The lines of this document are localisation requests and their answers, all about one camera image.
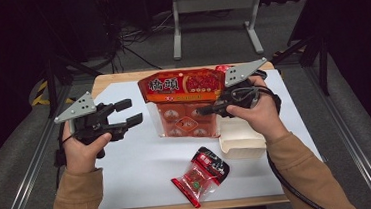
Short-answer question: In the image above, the grey metal stand frame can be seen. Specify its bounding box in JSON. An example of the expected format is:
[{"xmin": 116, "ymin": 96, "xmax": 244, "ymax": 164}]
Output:
[{"xmin": 168, "ymin": 0, "xmax": 269, "ymax": 62}]

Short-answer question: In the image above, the large orange seasoning packet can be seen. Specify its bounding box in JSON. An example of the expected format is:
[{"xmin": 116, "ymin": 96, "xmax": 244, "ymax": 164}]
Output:
[{"xmin": 136, "ymin": 65, "xmax": 231, "ymax": 145}]

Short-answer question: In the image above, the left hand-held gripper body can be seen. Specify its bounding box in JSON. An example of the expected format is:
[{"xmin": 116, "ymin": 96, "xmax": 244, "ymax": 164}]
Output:
[{"xmin": 51, "ymin": 87, "xmax": 131, "ymax": 150}]

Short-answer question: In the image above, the left hand-held gripper cable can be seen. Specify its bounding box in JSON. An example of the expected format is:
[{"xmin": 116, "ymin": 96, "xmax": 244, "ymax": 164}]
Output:
[{"xmin": 50, "ymin": 120, "xmax": 82, "ymax": 190}]

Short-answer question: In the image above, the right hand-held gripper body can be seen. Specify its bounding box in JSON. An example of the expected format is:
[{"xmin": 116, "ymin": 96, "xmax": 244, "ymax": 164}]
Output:
[{"xmin": 207, "ymin": 56, "xmax": 273, "ymax": 120}]

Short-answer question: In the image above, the white compartment box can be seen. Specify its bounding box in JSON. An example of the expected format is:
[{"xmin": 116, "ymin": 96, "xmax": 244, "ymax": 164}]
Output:
[{"xmin": 216, "ymin": 112, "xmax": 269, "ymax": 162}]

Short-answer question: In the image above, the hand-held gripper cable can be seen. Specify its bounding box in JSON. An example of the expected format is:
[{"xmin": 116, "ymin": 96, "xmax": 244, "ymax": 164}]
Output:
[
  {"xmin": 50, "ymin": 120, "xmax": 82, "ymax": 190},
  {"xmin": 253, "ymin": 65, "xmax": 334, "ymax": 209}
]

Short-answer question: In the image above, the black metal stand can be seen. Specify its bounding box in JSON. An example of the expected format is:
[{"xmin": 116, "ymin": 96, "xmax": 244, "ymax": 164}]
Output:
[
  {"xmin": 269, "ymin": 32, "xmax": 333, "ymax": 100},
  {"xmin": 32, "ymin": 0, "xmax": 107, "ymax": 120}
]

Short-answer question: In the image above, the bundle of floor cables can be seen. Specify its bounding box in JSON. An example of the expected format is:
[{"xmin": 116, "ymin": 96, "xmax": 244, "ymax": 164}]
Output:
[{"xmin": 97, "ymin": 0, "xmax": 179, "ymax": 75}]

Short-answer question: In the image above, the person's left hand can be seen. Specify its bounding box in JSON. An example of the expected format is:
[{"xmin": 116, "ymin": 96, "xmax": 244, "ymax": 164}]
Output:
[{"xmin": 60, "ymin": 121, "xmax": 116, "ymax": 176}]

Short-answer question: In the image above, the white paper sheet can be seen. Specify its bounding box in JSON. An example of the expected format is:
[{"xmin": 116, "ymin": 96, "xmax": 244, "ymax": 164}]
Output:
[{"xmin": 88, "ymin": 65, "xmax": 326, "ymax": 209}]

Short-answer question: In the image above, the aluminium rail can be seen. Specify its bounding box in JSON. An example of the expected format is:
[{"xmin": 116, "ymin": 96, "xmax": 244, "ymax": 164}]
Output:
[
  {"xmin": 0, "ymin": 82, "xmax": 83, "ymax": 209},
  {"xmin": 305, "ymin": 61, "xmax": 371, "ymax": 209}
]

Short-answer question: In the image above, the right hand-held gripper cable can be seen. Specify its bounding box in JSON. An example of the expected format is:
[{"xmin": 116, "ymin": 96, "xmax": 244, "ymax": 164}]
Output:
[{"xmin": 253, "ymin": 65, "xmax": 334, "ymax": 209}]

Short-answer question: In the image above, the small red and black packet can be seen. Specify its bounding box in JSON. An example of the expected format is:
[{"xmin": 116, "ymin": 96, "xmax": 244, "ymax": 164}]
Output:
[{"xmin": 167, "ymin": 143, "xmax": 234, "ymax": 209}]

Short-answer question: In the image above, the person's right hand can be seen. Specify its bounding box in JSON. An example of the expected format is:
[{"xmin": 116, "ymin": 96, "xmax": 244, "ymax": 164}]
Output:
[{"xmin": 223, "ymin": 73, "xmax": 292, "ymax": 146}]

